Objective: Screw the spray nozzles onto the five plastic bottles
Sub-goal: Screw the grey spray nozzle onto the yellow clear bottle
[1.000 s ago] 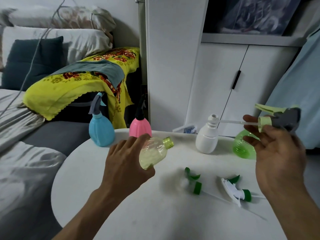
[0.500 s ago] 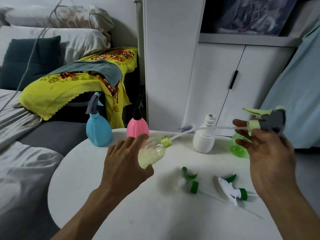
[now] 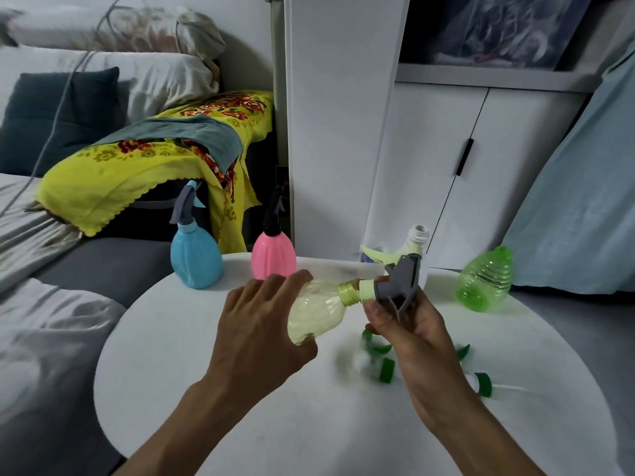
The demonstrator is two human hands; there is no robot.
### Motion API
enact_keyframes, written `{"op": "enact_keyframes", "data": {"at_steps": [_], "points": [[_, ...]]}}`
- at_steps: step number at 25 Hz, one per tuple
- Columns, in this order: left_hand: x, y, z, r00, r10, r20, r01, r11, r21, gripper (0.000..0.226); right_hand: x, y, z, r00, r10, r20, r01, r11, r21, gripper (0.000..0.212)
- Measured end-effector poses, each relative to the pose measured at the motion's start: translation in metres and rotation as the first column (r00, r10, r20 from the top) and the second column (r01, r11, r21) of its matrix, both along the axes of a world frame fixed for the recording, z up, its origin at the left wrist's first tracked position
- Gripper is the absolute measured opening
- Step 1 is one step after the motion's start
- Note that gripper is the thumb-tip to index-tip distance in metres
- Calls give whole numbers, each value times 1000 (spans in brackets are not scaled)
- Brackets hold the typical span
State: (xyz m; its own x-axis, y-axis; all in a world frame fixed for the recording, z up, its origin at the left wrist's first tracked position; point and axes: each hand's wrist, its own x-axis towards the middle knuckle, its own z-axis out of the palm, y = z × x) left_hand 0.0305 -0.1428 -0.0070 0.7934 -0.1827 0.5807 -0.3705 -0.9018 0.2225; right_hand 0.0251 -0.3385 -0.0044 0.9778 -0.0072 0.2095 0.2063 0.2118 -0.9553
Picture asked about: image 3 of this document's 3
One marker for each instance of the clear green sprayer head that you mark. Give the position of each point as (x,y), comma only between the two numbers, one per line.
(384,370)

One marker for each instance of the person's left hand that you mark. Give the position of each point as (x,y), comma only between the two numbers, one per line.
(253,337)

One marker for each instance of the grey mattress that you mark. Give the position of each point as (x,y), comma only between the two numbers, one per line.
(99,267)

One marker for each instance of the yellow floral blanket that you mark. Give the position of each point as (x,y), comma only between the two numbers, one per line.
(99,178)

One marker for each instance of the yellow-green clear bottle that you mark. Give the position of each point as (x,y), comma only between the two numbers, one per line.
(317,312)

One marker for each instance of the grey light-green sprayer head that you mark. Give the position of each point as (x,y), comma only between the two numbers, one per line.
(397,285)

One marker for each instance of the plastic-wrapped patterned quilt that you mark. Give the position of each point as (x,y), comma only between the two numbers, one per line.
(496,29)

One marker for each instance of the white plastic bottle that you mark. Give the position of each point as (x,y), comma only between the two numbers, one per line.
(418,237)

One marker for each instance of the dark blue cushion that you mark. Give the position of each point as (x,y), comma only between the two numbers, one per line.
(49,123)

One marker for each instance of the blue plastic bottle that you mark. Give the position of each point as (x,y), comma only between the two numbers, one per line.
(196,260)

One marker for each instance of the black sprayer head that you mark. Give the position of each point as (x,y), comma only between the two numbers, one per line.
(273,220)

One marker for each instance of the light blue cloth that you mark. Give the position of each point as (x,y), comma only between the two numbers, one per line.
(580,208)

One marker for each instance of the black bedside cabinet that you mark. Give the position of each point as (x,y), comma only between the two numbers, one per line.
(144,218)

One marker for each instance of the black speaker box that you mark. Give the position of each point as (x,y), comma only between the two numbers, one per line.
(282,175)

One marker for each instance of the faded floral pillow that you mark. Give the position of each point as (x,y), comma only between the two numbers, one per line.
(149,29)

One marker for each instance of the grey blue sprayer head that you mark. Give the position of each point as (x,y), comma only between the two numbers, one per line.
(182,205)

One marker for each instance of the person's right hand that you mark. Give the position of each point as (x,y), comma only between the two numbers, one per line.
(426,361)

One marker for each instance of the grey-blue towel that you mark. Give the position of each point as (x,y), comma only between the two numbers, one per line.
(198,133)

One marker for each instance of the white wardrobe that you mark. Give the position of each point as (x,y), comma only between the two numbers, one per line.
(337,118)

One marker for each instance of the bright green clear bottle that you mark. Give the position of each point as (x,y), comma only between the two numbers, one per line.
(483,285)

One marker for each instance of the pink plastic bottle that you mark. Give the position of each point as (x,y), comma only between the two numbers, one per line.
(273,257)

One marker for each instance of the person's left forearm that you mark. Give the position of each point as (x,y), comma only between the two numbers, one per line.
(183,436)

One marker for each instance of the white green sprayer head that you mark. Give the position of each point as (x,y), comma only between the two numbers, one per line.
(483,385)

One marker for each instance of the white pillow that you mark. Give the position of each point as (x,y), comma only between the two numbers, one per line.
(159,79)

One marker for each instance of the grey patterned bedsheet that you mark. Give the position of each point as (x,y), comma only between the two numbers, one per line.
(39,351)

